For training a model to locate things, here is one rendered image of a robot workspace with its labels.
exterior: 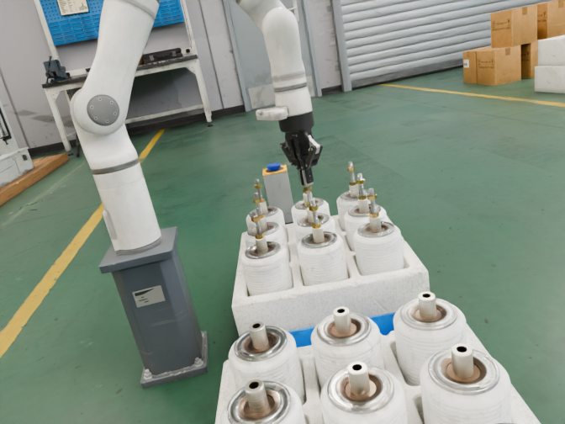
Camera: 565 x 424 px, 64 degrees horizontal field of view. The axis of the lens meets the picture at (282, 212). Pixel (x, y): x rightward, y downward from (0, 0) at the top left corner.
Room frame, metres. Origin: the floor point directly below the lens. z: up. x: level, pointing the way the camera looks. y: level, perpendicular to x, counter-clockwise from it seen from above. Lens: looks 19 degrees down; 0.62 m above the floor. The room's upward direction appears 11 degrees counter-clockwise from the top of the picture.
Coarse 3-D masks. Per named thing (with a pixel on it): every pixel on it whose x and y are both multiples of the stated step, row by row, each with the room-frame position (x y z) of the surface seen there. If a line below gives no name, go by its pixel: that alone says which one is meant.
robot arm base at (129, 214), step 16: (96, 176) 0.86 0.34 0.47; (112, 176) 0.85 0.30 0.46; (128, 176) 0.86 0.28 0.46; (112, 192) 0.85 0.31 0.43; (128, 192) 0.85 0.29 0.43; (144, 192) 0.88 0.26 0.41; (112, 208) 0.85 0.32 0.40; (128, 208) 0.85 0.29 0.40; (144, 208) 0.87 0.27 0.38; (112, 224) 0.86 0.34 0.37; (128, 224) 0.85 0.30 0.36; (144, 224) 0.86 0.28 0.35; (112, 240) 0.86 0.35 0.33; (128, 240) 0.85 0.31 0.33; (144, 240) 0.86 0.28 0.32; (160, 240) 0.89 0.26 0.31
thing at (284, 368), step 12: (288, 336) 0.54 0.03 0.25; (288, 348) 0.52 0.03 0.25; (240, 360) 0.51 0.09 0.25; (264, 360) 0.50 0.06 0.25; (276, 360) 0.50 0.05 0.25; (288, 360) 0.51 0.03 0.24; (240, 372) 0.50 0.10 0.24; (252, 372) 0.49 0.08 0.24; (264, 372) 0.49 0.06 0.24; (276, 372) 0.49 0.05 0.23; (288, 372) 0.50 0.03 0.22; (300, 372) 0.53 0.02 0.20; (240, 384) 0.51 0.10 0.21; (288, 384) 0.50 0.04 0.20; (300, 384) 0.52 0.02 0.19; (300, 396) 0.51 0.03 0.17
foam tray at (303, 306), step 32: (288, 224) 1.16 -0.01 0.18; (352, 256) 0.89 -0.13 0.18; (416, 256) 0.84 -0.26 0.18; (320, 288) 0.78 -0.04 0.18; (352, 288) 0.77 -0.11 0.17; (384, 288) 0.77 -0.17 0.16; (416, 288) 0.77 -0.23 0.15; (256, 320) 0.78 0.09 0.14; (288, 320) 0.78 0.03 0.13; (320, 320) 0.77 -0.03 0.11
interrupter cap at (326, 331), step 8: (352, 312) 0.56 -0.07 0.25; (328, 320) 0.56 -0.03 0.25; (352, 320) 0.55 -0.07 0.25; (360, 320) 0.54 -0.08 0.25; (368, 320) 0.54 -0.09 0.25; (320, 328) 0.54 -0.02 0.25; (328, 328) 0.54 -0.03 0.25; (352, 328) 0.53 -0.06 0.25; (360, 328) 0.52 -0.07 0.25; (368, 328) 0.52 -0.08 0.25; (320, 336) 0.52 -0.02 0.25; (328, 336) 0.52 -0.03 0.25; (336, 336) 0.52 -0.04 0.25; (344, 336) 0.52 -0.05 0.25; (352, 336) 0.51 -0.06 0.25; (360, 336) 0.51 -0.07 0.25; (328, 344) 0.51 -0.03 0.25; (336, 344) 0.50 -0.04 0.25; (344, 344) 0.50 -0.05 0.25; (352, 344) 0.50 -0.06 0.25
